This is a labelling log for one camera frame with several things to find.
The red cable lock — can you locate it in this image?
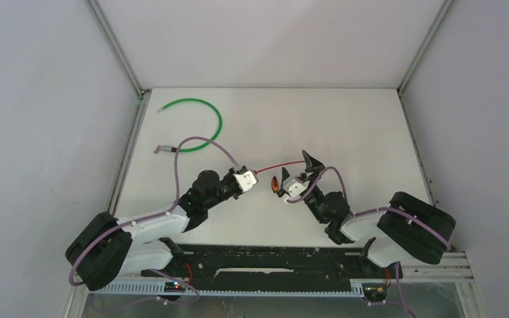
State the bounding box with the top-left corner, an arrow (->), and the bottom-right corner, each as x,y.
254,160 -> 305,174

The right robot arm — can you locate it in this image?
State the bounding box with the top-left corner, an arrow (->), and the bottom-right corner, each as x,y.
271,151 -> 457,277

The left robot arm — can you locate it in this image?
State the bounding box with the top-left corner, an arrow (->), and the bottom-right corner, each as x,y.
65,167 -> 258,291

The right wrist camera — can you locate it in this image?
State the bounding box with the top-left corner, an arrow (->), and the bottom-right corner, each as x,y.
282,178 -> 308,203

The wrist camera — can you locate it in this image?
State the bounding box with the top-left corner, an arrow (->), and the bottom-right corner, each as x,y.
233,170 -> 258,193
282,178 -> 308,203

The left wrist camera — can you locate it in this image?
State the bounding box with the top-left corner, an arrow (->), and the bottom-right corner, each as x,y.
233,170 -> 258,193

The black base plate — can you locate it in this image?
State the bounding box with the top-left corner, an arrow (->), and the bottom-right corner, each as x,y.
161,244 -> 402,292

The green cable lock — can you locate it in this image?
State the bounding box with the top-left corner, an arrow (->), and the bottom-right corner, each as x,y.
153,97 -> 223,154

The grey cable duct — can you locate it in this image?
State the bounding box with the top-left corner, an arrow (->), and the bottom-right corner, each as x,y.
94,280 -> 364,298

